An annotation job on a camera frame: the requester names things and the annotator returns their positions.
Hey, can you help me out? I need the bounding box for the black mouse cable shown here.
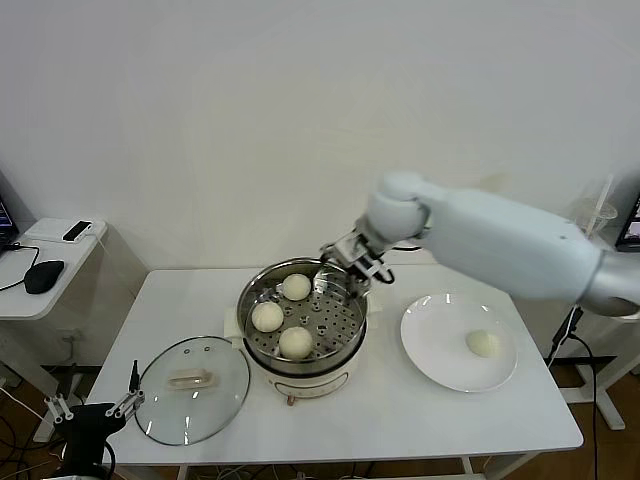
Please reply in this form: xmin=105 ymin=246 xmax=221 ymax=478
xmin=0 ymin=242 xmax=40 ymax=293

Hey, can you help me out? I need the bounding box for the white device with black screen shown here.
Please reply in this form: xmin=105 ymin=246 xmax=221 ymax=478
xmin=61 ymin=220 xmax=95 ymax=244

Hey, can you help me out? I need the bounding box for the wall power socket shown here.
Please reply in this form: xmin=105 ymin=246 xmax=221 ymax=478
xmin=58 ymin=329 xmax=82 ymax=362

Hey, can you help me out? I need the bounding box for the black computer mouse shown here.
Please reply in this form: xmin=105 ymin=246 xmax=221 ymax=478
xmin=24 ymin=259 xmax=66 ymax=295

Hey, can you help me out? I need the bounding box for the white steamed baozi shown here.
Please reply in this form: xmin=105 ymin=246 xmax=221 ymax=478
xmin=465 ymin=329 xmax=501 ymax=359
xmin=251 ymin=301 xmax=285 ymax=333
xmin=282 ymin=273 xmax=312 ymax=302
xmin=278 ymin=326 xmax=314 ymax=359

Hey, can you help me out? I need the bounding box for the cream white electric cooker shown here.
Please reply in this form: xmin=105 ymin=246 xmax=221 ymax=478
xmin=220 ymin=285 xmax=385 ymax=407

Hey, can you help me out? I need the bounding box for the white side desk with mouse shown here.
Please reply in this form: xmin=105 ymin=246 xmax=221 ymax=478
xmin=0 ymin=217 xmax=109 ymax=445

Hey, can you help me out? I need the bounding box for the glass lid with cream handle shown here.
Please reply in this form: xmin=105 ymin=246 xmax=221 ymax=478
xmin=133 ymin=335 xmax=251 ymax=447

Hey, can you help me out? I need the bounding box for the black flat floor bar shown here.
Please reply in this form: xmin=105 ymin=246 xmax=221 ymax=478
xmin=546 ymin=354 xmax=617 ymax=377

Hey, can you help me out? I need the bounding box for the black laptop beside mouse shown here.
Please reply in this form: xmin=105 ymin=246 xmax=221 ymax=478
xmin=0 ymin=169 xmax=21 ymax=254

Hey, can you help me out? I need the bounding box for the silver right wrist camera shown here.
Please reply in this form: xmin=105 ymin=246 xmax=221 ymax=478
xmin=329 ymin=238 xmax=370 ymax=267

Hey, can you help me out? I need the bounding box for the stainless steel steamer basket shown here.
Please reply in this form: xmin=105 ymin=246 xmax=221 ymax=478
xmin=235 ymin=257 xmax=369 ymax=374

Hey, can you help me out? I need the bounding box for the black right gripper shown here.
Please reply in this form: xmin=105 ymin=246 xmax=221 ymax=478
xmin=344 ymin=255 xmax=384 ymax=302

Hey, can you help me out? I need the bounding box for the white round plate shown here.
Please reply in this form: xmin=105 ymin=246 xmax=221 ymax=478
xmin=399 ymin=293 xmax=518 ymax=394

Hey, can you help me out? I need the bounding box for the black power cable with adapter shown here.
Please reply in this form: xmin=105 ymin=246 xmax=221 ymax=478
xmin=543 ymin=307 xmax=601 ymax=480

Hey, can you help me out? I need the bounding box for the black laptop beside cup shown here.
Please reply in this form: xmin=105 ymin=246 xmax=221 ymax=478
xmin=615 ymin=192 xmax=640 ymax=254

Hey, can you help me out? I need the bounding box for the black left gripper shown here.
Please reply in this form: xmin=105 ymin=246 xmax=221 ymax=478
xmin=43 ymin=360 xmax=147 ymax=480

